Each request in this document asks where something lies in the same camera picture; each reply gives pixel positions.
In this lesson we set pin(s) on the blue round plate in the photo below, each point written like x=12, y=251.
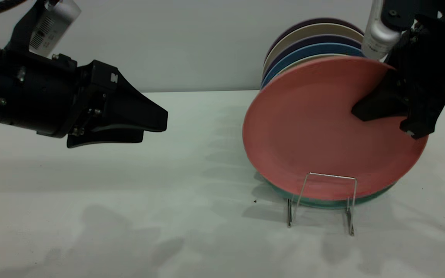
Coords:
x=311, y=49

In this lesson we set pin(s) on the dark purple round plate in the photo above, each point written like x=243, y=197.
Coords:
x=311, y=39
x=315, y=20

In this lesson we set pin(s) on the beige round plate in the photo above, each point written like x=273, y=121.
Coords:
x=311, y=57
x=311, y=30

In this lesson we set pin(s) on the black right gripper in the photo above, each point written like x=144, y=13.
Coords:
x=427, y=77

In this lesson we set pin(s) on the black camera bracket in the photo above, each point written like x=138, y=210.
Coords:
x=396, y=15
x=21, y=33

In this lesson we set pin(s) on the green round plate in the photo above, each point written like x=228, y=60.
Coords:
x=323, y=204

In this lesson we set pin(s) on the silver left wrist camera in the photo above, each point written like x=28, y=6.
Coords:
x=52, y=27

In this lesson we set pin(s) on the pink round plate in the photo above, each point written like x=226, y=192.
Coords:
x=315, y=127

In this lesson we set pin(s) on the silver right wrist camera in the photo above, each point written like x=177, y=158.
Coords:
x=379, y=38

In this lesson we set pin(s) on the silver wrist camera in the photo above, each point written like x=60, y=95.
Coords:
x=52, y=27
x=379, y=38

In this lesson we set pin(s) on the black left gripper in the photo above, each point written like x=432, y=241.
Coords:
x=91, y=88

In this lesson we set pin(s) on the black right camera bracket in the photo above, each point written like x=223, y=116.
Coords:
x=396, y=15

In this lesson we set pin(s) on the black left camera bracket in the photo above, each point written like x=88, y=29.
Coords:
x=21, y=33

